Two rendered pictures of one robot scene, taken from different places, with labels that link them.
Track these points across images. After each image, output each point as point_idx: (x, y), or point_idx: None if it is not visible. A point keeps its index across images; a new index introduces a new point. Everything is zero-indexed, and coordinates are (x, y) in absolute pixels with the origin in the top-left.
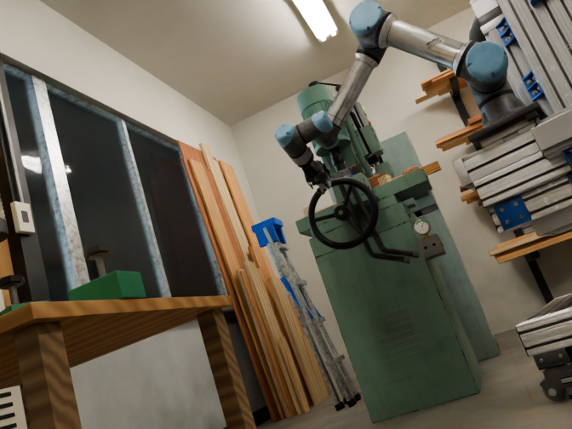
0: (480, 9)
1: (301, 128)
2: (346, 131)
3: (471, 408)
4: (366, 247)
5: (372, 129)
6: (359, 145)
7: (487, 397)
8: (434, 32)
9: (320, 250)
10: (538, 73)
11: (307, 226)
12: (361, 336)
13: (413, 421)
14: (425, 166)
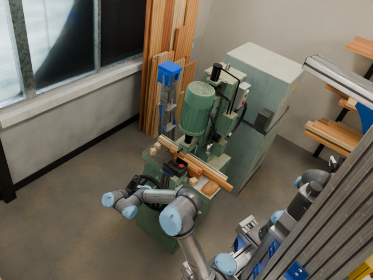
0: (283, 220)
1: (115, 208)
2: (215, 111)
3: (151, 275)
4: (156, 205)
5: (230, 123)
6: (218, 121)
7: (166, 267)
8: (198, 260)
9: (146, 172)
10: (258, 278)
11: (146, 159)
12: (145, 208)
13: (136, 253)
14: (224, 183)
